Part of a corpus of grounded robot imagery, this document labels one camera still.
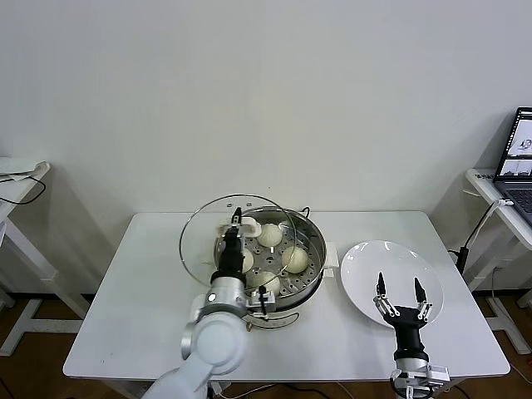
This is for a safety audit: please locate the stainless steel steamer basket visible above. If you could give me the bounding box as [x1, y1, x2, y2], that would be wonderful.
[214, 206, 328, 311]

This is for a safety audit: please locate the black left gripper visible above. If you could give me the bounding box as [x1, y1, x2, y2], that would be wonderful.
[211, 206, 247, 276]

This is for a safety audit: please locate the round glass pot lid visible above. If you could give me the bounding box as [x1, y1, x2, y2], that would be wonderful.
[179, 191, 299, 298]

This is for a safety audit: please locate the grey open laptop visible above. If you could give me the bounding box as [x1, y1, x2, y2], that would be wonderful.
[492, 107, 532, 228]

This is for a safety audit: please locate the white cloth bundle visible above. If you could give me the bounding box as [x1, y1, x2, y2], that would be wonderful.
[0, 156, 53, 184]

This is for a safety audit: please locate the white round plate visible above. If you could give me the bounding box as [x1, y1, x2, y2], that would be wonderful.
[340, 239, 445, 332]

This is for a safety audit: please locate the white plug cable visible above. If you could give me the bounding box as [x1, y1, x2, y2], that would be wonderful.
[481, 199, 515, 225]

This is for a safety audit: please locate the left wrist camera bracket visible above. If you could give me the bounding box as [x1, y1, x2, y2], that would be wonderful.
[244, 284, 278, 322]

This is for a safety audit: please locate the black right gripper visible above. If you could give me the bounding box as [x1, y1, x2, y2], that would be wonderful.
[372, 272, 433, 362]

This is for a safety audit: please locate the white electric cooking pot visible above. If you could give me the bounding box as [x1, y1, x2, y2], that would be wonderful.
[202, 239, 340, 332]

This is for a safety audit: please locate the thin black cable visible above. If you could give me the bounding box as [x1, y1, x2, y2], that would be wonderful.
[0, 172, 47, 205]

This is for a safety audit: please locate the white side table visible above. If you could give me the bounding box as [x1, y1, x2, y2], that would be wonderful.
[0, 156, 92, 357]
[451, 168, 532, 357]

